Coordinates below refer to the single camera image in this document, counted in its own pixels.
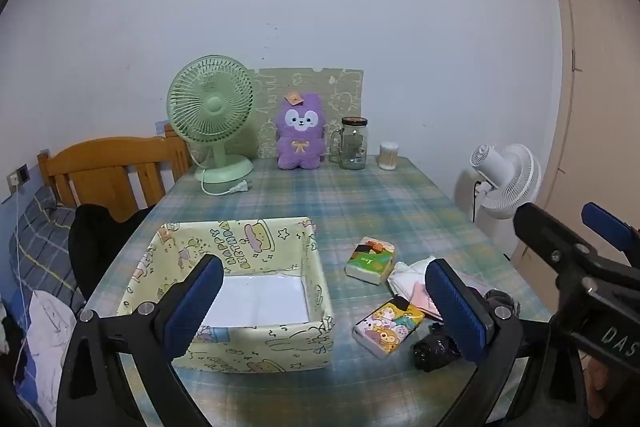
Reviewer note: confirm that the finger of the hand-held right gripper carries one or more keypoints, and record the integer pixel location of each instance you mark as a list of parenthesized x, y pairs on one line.
[(545, 232), (607, 224)]

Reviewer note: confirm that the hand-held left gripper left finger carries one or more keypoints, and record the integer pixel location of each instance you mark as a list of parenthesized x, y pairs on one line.
[(192, 302)]

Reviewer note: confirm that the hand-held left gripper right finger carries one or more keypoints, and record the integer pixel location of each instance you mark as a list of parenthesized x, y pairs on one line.
[(455, 307)]

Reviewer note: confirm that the pink packet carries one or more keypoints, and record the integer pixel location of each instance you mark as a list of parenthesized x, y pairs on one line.
[(425, 299)]

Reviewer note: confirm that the cartoon print tissue pack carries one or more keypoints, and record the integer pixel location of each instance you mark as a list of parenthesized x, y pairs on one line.
[(387, 322)]

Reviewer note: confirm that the yellow cartoon print box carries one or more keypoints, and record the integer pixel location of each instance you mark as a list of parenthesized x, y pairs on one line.
[(280, 337)]

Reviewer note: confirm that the green orange tissue pack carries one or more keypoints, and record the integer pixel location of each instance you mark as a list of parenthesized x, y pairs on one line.
[(371, 259)]

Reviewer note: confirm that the white standing fan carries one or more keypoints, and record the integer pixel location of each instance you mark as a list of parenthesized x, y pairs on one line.
[(510, 182)]

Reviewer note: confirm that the black jacket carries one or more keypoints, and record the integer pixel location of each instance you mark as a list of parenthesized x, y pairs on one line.
[(95, 247)]

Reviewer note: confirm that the beige door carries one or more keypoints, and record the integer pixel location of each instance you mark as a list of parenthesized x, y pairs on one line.
[(595, 82)]

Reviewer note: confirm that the white cloth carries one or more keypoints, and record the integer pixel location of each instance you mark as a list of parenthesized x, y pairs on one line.
[(45, 332)]

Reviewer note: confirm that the wooden chair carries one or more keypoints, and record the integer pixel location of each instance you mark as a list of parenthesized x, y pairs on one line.
[(115, 162)]

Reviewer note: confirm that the blue plaid bedding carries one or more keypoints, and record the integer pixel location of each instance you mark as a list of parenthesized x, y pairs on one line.
[(40, 247)]

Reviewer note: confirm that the plaid tablecloth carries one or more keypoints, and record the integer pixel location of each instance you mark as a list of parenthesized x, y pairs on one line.
[(325, 207)]

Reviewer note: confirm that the cotton swab container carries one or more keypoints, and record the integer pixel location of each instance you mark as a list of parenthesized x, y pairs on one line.
[(389, 155)]

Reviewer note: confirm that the glass jar mug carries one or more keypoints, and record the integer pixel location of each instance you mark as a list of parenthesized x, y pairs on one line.
[(354, 144)]

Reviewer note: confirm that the green desk fan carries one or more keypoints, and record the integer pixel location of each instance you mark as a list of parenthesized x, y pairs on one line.
[(210, 107)]

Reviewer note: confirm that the purple plush toy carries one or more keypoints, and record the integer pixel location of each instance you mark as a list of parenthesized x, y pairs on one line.
[(299, 132)]

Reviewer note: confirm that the green patterned board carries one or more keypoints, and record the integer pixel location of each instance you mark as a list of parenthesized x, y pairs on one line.
[(345, 92)]

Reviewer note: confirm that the wall socket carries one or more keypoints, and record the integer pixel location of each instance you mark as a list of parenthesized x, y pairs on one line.
[(19, 177)]

